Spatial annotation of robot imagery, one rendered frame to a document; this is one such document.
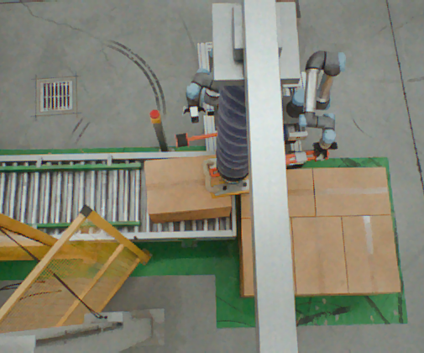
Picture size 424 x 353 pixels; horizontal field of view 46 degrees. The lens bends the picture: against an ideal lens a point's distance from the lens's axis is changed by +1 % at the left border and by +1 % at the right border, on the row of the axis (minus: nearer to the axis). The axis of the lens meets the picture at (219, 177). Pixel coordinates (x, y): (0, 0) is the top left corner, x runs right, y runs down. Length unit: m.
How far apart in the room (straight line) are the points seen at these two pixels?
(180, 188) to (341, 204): 1.33
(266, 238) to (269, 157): 0.23
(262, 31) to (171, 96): 3.31
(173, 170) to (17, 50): 2.40
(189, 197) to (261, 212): 2.18
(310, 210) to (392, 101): 1.61
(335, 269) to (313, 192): 0.63
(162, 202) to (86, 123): 1.59
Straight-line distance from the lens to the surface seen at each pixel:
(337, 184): 4.12
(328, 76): 3.28
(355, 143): 4.86
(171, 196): 3.57
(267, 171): 1.43
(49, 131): 4.95
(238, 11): 1.75
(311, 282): 3.95
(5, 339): 1.52
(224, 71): 1.73
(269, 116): 1.48
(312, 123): 3.11
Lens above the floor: 4.42
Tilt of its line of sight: 75 degrees down
